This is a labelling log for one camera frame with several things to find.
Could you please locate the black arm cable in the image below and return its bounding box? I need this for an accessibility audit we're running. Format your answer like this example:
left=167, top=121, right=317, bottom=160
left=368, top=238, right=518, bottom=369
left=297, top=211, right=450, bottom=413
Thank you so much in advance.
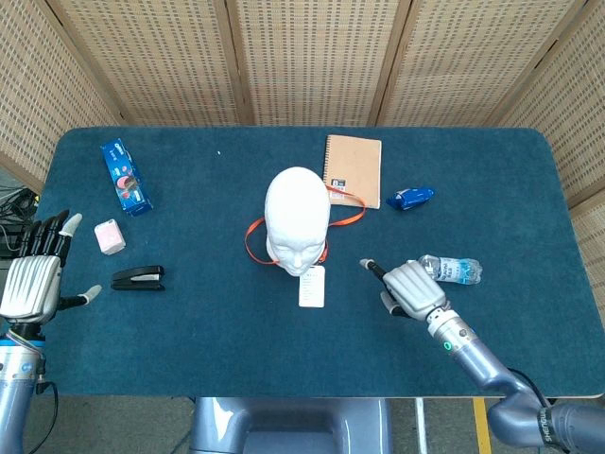
left=504, top=367, right=555, bottom=409
left=33, top=373, right=61, bottom=448

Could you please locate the small white pink box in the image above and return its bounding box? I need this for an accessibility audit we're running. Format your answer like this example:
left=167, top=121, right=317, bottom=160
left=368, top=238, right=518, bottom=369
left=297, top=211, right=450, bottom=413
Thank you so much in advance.
left=94, top=218, right=128, bottom=256

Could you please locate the kraft spiral notebook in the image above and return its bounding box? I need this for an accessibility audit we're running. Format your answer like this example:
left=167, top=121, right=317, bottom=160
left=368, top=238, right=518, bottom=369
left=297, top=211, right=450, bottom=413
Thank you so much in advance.
left=322, top=134, right=383, bottom=210

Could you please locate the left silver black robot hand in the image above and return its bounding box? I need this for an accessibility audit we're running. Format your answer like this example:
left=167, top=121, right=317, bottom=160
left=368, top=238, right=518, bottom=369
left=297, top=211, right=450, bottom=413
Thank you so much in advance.
left=0, top=209, right=103, bottom=325

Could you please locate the blue snack packet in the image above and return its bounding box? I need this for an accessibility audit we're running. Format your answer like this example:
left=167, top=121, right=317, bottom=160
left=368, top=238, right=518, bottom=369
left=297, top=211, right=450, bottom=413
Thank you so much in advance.
left=385, top=185, right=436, bottom=213

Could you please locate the black floor cables bundle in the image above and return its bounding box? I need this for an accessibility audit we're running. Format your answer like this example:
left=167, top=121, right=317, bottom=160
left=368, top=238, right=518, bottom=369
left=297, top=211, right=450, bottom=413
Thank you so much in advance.
left=0, top=186, right=42, bottom=254

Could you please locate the woven bamboo folding screen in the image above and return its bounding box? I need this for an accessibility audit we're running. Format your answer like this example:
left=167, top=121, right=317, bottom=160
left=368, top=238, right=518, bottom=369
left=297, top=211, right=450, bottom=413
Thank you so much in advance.
left=0, top=0, right=605, bottom=360

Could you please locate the clear plastic water bottle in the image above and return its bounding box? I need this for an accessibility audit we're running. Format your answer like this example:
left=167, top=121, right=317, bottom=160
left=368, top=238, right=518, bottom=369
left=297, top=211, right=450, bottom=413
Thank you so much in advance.
left=418, top=253, right=484, bottom=287

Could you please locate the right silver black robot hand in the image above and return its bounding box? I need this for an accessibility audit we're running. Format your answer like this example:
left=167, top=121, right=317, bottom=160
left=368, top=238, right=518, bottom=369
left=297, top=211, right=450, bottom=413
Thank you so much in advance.
left=358, top=257, right=448, bottom=323

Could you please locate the blue cookie box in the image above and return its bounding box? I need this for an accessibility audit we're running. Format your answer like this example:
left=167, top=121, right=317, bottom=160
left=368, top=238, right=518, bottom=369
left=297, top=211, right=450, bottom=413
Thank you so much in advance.
left=99, top=138, right=154, bottom=218

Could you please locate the white mannequin head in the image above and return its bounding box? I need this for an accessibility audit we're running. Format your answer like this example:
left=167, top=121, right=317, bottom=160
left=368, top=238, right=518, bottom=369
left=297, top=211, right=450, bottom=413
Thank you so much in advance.
left=263, top=166, right=331, bottom=278

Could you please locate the grey robot torso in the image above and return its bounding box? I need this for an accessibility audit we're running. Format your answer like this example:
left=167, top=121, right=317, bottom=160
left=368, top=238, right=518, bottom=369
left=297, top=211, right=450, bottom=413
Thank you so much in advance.
left=188, top=395, right=393, bottom=454

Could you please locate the orange lanyard strap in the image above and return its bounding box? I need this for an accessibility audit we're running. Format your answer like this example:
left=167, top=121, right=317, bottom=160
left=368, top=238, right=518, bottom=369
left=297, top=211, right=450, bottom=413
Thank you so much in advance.
left=244, top=186, right=367, bottom=266

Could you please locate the blue felt table cover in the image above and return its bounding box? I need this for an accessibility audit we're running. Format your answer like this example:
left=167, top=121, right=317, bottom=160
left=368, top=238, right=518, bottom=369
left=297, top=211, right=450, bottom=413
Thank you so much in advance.
left=27, top=126, right=596, bottom=401

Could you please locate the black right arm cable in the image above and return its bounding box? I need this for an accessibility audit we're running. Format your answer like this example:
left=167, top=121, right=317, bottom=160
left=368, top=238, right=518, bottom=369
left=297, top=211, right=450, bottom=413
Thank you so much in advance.
left=504, top=367, right=555, bottom=409

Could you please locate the black stapler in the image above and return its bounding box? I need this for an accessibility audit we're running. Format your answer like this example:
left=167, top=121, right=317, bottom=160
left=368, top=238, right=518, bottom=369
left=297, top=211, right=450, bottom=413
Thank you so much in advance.
left=111, top=265, right=166, bottom=292

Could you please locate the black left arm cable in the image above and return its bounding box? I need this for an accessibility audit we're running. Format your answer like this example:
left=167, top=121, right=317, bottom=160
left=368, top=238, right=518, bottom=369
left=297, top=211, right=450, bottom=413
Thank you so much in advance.
left=33, top=373, right=61, bottom=448

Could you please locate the white badge card holder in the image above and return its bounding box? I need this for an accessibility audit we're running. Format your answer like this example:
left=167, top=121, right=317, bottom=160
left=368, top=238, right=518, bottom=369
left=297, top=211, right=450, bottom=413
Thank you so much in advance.
left=298, top=264, right=327, bottom=309

